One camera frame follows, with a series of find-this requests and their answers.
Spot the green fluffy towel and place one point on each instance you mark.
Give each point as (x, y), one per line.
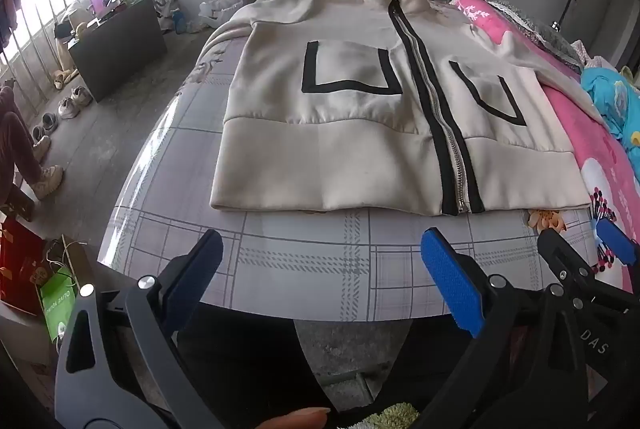
(390, 416)

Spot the white sneaker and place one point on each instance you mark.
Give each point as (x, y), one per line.
(81, 95)
(68, 109)

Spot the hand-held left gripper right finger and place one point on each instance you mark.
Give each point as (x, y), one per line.
(450, 279)

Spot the grey lace pillow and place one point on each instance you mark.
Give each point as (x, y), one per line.
(540, 29)

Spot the turquoise cloth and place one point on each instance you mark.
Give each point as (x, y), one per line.
(600, 94)

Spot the hanging purple garment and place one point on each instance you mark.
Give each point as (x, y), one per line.
(6, 9)

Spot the pink box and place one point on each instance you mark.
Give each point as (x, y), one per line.
(97, 1)

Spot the bed with plaid sheet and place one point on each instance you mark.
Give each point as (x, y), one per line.
(310, 259)

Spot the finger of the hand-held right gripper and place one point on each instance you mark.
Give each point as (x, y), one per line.
(617, 239)
(560, 254)

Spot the grey slipper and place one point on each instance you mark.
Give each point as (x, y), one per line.
(38, 132)
(50, 121)

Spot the beige zip jacket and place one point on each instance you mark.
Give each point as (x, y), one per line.
(350, 134)

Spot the brown paper bag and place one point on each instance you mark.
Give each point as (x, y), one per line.
(80, 259)

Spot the blue detergent bag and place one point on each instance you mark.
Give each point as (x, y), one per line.
(180, 21)

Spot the red gift bag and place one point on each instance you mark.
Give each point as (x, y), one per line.
(17, 259)

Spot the black cabinet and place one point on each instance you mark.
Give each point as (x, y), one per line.
(120, 54)

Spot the person's left hand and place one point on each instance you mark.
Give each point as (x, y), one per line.
(295, 419)

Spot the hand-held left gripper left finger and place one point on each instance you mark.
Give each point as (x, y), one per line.
(200, 269)

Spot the pink floral blanket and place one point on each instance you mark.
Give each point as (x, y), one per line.
(600, 159)

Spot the green paper bag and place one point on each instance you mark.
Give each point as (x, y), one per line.
(57, 304)

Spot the beige slippers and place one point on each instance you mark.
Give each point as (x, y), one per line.
(65, 78)

